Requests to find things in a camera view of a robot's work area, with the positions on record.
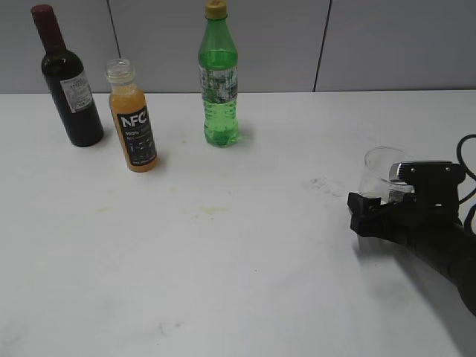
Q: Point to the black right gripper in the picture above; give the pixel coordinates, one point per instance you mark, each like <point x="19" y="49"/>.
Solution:
<point x="425" y="221"/>

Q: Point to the transparent plastic cup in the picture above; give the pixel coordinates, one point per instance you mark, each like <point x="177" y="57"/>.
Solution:
<point x="375" y="182"/>

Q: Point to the NFC orange juice bottle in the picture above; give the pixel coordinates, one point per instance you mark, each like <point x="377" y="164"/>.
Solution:
<point x="130" y="114"/>

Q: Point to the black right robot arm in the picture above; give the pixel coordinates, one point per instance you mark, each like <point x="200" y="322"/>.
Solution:
<point x="460" y="272"/>

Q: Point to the green plastic soda bottle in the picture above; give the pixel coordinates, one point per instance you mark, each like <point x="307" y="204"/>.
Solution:
<point x="218" y="58"/>

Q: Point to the dark red wine bottle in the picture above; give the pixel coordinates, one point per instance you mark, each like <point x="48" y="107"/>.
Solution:
<point x="67" y="82"/>

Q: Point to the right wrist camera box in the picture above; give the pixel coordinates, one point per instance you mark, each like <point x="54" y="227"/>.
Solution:
<point x="435" y="183"/>

